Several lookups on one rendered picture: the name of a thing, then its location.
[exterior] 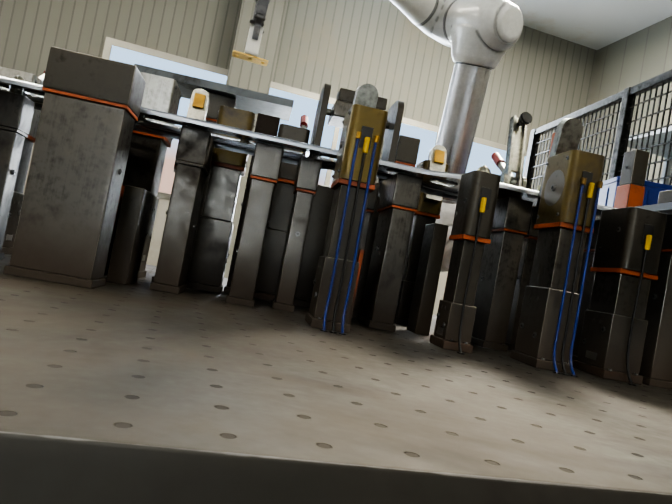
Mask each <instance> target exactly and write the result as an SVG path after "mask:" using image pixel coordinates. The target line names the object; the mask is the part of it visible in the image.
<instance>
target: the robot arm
mask: <svg viewBox="0 0 672 504"><path fill-rule="evenodd" d="M390 1H391V2H392V3H393V4H394V5H395V6H396V7H398V8H399V9H400V10H401V11H402V12H403V13H404V14H405V15H406V16H407V17H408V19H409V20H410V21H411V22H412V23H413V24H415V25H416V26H417V27H418V28H419V29H421V30H422V31H423V32H424V33H425V34H427V35H428V36H430V37H431V38H433V39H434V40H436V41H438V42H440V43H441V44H443V45H445V46H448V47H451V50H452V59H453V62H455V65H454V69H453V74H452V78H451V82H450V86H449V91H448V95H447V99H446V104H445V108H444V112H443V116H442V121H441V125H440V129H439V133H438V138H437V142H436V145H441V146H443V147H444V148H445V149H446V151H447V158H446V164H447V165H449V167H448V173H456V174H465V173H466V169H467V165H468V161H469V157H470V153H471V149H472V145H473V141H474V138H475V134H476V130H477V126H478V122H479V118H480V114H481V110H482V106H483V102H484V98H485V94H486V90H487V86H488V82H489V78H490V74H491V70H492V69H495V68H496V67H497V65H498V64H499V62H500V60H501V59H502V57H503V56H504V54H505V53H506V51H507V49H509V48H511V47H512V46H513V45H514V44H515V43H516V42H517V40H518V39H519V38H520V36H521V33H522V30H523V15H522V12H521V10H520V9H519V7H518V6H517V5H516V4H514V3H513V2H511V1H509V0H390ZM255 2H256V4H255V9H254V14H253V18H252V19H250V22H249V23H251V26H250V29H249V34H248V38H247V43H246V47H245V52H244V53H246V54H249V55H252V56H255V57H257V56H258V52H259V47H260V43H261V38H262V34H264V31H263V29H264V28H263V26H264V21H265V20H266V13H267V9H268V5H269V2H270V0H255ZM456 203H457V200H454V199H449V198H445V197H443V200H442V206H441V212H440V219H436V222H435V223H439V224H443V225H448V226H449V227H448V233H447V238H446V244H445V249H444V255H443V260H442V266H441V271H440V272H447V271H448V269H449V264H450V258H451V253H452V247H453V242H454V241H453V240H449V236H450V235H451V230H452V225H453V219H454V214H455V208H456Z"/></svg>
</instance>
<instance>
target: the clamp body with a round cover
mask: <svg viewBox="0 0 672 504"><path fill-rule="evenodd" d="M254 123H255V113H253V112H250V111H245V110H241V109H236V108H232V107H228V106H220V108H219V110H218V118H217V124H222V125H226V126H231V127H235V128H240V129H244V130H249V131H253V128H255V125H254ZM247 159H248V155H247V154H243V153H238V152H233V151H228V150H224V149H219V148H214V151H213V157H212V162H211V167H210V168H211V170H210V175H209V180H208V185H207V190H206V195H205V200H204V206H203V211H202V216H199V220H198V225H197V230H196V235H195V240H194V245H193V250H192V252H191V260H190V266H189V271H188V276H187V280H186V282H185V284H187V288H190V289H196V290H201V291H207V292H213V293H218V294H220V293H221V292H222V291H223V285H222V283H223V278H224V273H225V268H226V263H227V258H228V257H229V253H228V252H229V247H230V242H231V237H232V232H233V227H234V224H233V223H232V222H233V216H234V211H235V206H236V201H237V196H238V191H239V186H240V180H241V176H244V175H245V169H246V168H247V166H246V164H247Z"/></svg>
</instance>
